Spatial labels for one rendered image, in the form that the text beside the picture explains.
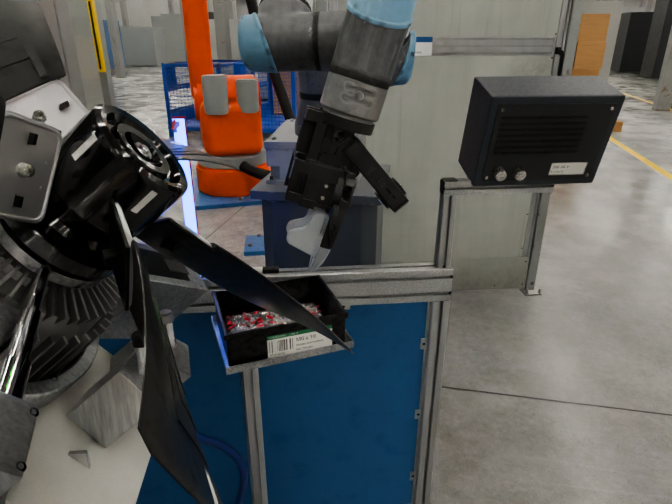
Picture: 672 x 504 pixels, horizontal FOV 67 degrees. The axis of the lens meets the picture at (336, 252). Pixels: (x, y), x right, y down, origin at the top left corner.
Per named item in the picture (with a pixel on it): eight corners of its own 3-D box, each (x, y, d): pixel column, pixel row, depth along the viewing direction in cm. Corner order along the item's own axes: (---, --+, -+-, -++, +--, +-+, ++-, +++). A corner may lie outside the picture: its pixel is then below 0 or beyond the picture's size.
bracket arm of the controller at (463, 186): (443, 195, 104) (444, 181, 103) (439, 191, 107) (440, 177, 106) (553, 192, 106) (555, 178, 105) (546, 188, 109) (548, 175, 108)
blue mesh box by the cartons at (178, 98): (167, 137, 709) (158, 62, 670) (206, 123, 824) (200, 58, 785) (227, 139, 693) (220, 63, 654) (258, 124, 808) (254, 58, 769)
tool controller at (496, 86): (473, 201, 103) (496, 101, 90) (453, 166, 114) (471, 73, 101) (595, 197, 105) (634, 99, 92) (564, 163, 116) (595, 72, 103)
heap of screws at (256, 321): (235, 363, 87) (234, 352, 86) (224, 322, 99) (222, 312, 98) (340, 342, 92) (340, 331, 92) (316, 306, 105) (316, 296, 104)
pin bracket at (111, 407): (65, 416, 58) (118, 371, 57) (87, 389, 64) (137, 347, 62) (104, 449, 60) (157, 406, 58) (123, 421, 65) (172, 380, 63)
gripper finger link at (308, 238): (277, 262, 69) (295, 199, 66) (319, 272, 70) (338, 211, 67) (277, 272, 66) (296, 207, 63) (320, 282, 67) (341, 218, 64)
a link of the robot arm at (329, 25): (325, 15, 73) (314, 5, 63) (403, 11, 72) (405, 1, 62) (326, 72, 76) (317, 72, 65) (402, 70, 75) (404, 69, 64)
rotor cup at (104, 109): (-23, 225, 44) (76, 126, 42) (10, 153, 55) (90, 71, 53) (117, 301, 53) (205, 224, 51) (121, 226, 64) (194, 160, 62)
